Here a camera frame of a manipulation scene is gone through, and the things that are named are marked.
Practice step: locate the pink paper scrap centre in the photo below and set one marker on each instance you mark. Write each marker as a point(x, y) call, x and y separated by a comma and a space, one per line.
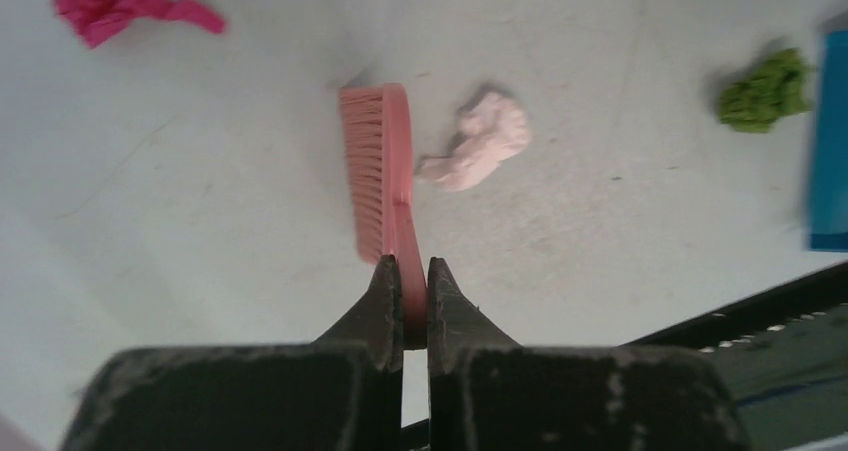
point(97, 21)

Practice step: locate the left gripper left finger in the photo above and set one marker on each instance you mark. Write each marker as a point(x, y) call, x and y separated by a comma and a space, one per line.
point(340, 392)

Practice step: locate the white paper scrap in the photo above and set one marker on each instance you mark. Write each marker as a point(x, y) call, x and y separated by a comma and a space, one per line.
point(495, 129)

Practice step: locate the blue plastic dustpan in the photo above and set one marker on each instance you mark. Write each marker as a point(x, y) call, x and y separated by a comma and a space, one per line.
point(827, 189)

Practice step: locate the green paper scrap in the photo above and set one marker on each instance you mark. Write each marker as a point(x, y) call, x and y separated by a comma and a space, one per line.
point(771, 91)

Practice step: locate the pink plastic brush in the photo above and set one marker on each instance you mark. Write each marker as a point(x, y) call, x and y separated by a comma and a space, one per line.
point(377, 132)

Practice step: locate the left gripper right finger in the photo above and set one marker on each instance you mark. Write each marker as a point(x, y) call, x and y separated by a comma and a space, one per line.
point(487, 392)

